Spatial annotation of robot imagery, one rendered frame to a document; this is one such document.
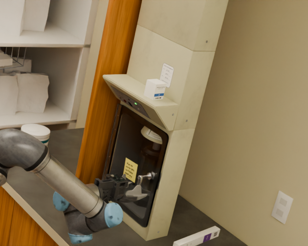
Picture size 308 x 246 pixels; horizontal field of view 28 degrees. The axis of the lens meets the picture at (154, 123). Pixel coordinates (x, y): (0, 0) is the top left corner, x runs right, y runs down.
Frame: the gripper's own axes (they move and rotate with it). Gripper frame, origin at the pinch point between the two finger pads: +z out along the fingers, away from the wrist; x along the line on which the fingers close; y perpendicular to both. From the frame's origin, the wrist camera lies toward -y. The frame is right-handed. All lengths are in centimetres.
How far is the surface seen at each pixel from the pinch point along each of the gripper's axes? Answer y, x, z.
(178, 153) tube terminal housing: 16.7, -5.4, 11.4
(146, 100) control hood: 36.6, 0.5, -5.1
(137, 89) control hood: 36.7, 10.9, -1.2
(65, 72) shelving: -1, 128, 48
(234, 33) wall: 57, 15, 49
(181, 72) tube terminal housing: 47.8, -2.3, 5.6
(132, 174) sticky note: 1.3, 9.3, 4.5
